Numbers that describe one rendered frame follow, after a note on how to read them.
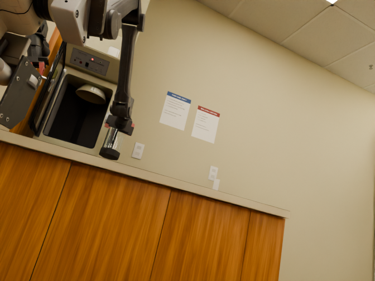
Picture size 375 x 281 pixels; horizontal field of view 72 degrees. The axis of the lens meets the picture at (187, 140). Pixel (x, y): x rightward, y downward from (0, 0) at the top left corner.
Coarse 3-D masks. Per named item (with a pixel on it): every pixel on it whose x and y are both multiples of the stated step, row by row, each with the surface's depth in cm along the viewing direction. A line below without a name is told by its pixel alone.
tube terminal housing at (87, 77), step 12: (120, 36) 155; (96, 48) 148; (108, 48) 151; (120, 48) 153; (72, 72) 141; (84, 72) 143; (72, 84) 153; (96, 84) 146; (108, 84) 147; (108, 96) 159; (108, 108) 144; (60, 144) 132; (72, 144) 134; (96, 144) 138
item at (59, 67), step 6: (60, 48) 110; (60, 54) 113; (54, 60) 108; (60, 60) 119; (60, 66) 125; (54, 72) 114; (60, 72) 132; (48, 78) 106; (54, 78) 120; (54, 84) 127; (42, 90) 104; (48, 96) 122; (36, 102) 102; (42, 102) 112; (48, 102) 128; (42, 108) 118; (36, 114) 108; (42, 114) 125; (30, 120) 101; (36, 120) 114; (30, 126) 106; (36, 126) 119
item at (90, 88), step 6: (84, 84) 147; (90, 84) 147; (78, 90) 150; (84, 90) 144; (90, 90) 144; (96, 90) 146; (102, 90) 150; (84, 96) 157; (90, 96) 159; (96, 96) 159; (102, 96) 148; (90, 102) 160; (96, 102) 160; (102, 102) 158
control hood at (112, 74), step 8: (72, 48) 134; (80, 48) 135; (88, 48) 135; (104, 56) 138; (112, 56) 139; (72, 64) 139; (112, 64) 141; (88, 72) 143; (112, 72) 143; (112, 80) 146
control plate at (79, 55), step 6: (72, 54) 136; (78, 54) 136; (84, 54) 136; (90, 54) 137; (72, 60) 137; (78, 60) 138; (84, 60) 138; (90, 60) 138; (96, 60) 139; (102, 60) 139; (84, 66) 140; (90, 66) 140; (96, 66) 140; (102, 66) 141; (96, 72) 142; (102, 72) 142
